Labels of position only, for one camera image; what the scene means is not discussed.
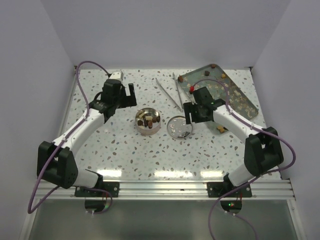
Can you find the dark chocolate tray left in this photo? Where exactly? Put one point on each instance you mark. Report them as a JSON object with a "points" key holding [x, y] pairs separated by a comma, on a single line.
{"points": [[180, 79]]}

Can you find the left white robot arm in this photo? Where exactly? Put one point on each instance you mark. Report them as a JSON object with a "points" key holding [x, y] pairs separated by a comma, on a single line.
{"points": [[56, 162]]}

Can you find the round silver tin lid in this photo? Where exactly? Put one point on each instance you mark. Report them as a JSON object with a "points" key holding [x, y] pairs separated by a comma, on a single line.
{"points": [[177, 127]]}

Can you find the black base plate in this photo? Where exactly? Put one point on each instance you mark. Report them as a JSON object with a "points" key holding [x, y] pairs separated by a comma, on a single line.
{"points": [[216, 189], [106, 189]]}

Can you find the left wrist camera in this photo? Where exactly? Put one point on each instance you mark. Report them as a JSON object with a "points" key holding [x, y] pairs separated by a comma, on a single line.
{"points": [[117, 75]]}

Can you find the round silver tin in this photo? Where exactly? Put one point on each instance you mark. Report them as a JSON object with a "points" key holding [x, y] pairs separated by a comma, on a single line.
{"points": [[148, 111]]}

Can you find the chocolates at tray corner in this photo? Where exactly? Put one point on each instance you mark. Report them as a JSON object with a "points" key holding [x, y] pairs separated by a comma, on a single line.
{"points": [[221, 129]]}

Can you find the red cable connector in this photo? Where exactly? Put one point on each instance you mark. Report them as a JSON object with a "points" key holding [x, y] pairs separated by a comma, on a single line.
{"points": [[191, 89]]}

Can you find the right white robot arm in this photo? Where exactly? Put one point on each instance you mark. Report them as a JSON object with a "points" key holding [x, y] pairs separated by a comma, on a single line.
{"points": [[262, 150]]}

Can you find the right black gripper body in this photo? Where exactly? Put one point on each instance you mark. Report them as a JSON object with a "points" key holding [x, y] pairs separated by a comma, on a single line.
{"points": [[194, 109]]}

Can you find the aluminium rail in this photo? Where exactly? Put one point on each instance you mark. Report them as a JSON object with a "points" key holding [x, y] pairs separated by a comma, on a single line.
{"points": [[197, 190]]}

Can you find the metal tongs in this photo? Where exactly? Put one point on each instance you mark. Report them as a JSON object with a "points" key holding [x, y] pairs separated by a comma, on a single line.
{"points": [[169, 88]]}

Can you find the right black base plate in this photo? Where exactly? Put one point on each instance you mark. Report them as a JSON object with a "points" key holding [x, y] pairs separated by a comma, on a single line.
{"points": [[216, 189]]}

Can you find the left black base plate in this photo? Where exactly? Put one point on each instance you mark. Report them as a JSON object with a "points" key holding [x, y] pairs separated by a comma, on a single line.
{"points": [[106, 189]]}

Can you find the white chocolate bar piece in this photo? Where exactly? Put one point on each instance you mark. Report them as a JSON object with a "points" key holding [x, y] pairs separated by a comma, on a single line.
{"points": [[148, 118]]}

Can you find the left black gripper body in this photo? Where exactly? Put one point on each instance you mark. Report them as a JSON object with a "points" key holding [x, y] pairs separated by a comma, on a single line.
{"points": [[123, 101]]}

